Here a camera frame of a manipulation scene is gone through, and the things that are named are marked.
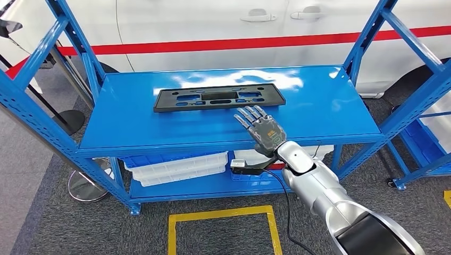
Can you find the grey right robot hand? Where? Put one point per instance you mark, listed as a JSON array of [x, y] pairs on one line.
[[267, 132]]

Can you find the black plastic plate holder part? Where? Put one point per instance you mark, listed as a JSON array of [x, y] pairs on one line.
[[165, 102]]

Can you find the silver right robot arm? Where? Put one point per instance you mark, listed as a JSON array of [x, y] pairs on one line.
[[317, 186]]

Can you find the red part in bin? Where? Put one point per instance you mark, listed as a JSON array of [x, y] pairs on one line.
[[280, 166]]

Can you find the blue metal shelf rack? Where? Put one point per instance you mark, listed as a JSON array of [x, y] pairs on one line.
[[176, 128]]

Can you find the white plastic bin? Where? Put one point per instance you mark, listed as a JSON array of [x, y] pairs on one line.
[[246, 156], [176, 172]]

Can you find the red barrier belt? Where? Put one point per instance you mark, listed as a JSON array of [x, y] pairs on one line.
[[211, 45]]

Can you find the white car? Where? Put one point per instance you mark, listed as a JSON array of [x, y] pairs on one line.
[[211, 24]]

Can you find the yellow floor tape square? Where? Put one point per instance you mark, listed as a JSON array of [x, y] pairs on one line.
[[171, 235]]

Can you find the blue metal rack with casters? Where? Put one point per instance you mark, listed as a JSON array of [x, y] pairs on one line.
[[419, 140]]

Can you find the black stanchion with black base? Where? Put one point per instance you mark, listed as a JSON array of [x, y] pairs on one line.
[[70, 121]]

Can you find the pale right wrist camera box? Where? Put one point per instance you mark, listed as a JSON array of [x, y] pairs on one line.
[[237, 163]]

